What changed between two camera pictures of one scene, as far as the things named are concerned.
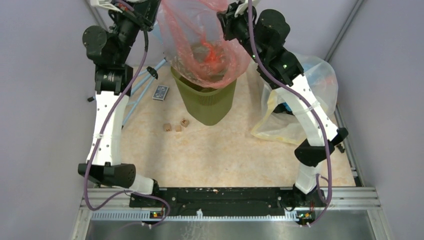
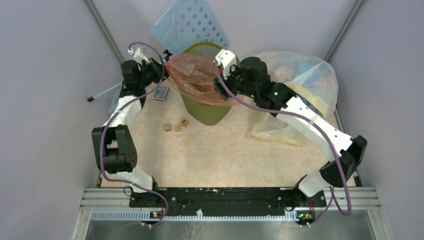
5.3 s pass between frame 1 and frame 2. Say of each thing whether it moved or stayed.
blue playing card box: stayed
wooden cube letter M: stayed
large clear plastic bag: stayed
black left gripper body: moved
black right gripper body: moved
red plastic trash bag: moved
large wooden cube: stayed
